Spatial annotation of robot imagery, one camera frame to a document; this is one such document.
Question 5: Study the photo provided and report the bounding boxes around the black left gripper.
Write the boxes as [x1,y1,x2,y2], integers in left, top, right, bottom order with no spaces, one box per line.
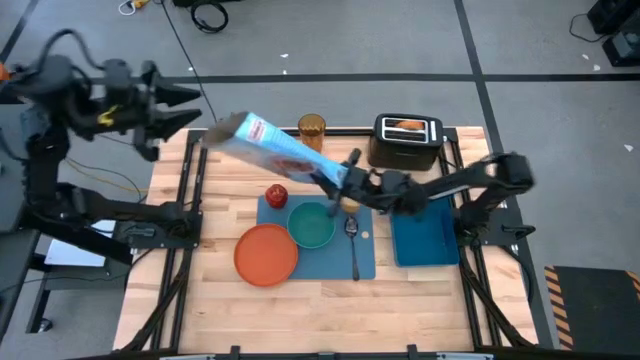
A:
[93,58,204,163]

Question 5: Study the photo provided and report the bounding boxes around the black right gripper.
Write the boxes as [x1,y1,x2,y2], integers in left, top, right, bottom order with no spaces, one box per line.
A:
[310,147,419,218]

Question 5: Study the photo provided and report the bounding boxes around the yellow cup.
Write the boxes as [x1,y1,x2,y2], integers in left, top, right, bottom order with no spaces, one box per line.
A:
[339,196,363,216]

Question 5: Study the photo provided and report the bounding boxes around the green bowl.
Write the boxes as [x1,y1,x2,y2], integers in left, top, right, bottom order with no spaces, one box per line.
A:
[286,201,337,250]

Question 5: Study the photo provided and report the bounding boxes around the metal spoon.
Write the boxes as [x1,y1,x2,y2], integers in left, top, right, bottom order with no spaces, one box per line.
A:
[343,215,362,283]

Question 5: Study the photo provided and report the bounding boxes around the red apple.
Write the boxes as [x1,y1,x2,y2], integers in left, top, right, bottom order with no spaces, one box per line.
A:
[264,183,289,210]

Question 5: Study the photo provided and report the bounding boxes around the light blue cereal box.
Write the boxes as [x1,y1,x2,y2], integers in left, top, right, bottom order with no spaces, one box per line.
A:
[201,110,350,189]

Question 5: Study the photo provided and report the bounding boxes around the orange plate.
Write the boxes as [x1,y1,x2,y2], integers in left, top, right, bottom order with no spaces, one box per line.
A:
[233,222,300,289]

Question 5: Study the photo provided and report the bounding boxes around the blue placemat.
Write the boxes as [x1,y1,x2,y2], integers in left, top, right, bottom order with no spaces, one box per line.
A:
[255,194,377,282]

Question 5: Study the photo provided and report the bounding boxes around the black toaster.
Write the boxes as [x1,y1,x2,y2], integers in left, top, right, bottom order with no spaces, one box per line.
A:
[366,112,446,172]

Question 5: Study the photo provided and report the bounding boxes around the blue plastic tray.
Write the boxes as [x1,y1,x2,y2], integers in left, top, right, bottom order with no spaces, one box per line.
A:
[389,197,461,268]

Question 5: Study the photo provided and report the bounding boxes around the white shelf board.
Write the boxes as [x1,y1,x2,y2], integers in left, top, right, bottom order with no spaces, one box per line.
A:
[44,219,117,269]

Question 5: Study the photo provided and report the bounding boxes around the black desk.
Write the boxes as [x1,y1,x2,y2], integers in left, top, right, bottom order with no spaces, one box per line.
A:
[0,102,41,236]

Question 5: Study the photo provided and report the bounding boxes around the black yellow striped mat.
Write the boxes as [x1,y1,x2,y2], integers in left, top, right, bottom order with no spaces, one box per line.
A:
[543,264,640,352]

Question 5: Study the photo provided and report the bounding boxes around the black equipment case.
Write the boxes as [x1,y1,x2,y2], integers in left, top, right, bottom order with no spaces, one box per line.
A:
[586,0,640,69]

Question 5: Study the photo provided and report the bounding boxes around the long black floor cable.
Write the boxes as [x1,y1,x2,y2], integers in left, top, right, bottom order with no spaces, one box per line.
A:
[159,0,219,124]

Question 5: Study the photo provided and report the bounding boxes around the thin yellow floor cable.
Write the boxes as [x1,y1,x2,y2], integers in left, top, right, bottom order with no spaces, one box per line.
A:
[64,157,151,197]

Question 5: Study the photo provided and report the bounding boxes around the coiled black floor cable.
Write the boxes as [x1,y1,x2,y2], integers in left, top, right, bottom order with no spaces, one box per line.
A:
[189,0,230,35]

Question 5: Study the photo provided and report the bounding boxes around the white yellow cable plug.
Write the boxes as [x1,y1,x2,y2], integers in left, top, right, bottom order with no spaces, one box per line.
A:
[118,0,150,16]

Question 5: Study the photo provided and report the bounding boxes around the black cable bundle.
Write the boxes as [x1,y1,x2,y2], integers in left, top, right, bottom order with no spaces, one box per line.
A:
[458,244,535,349]
[122,248,194,352]

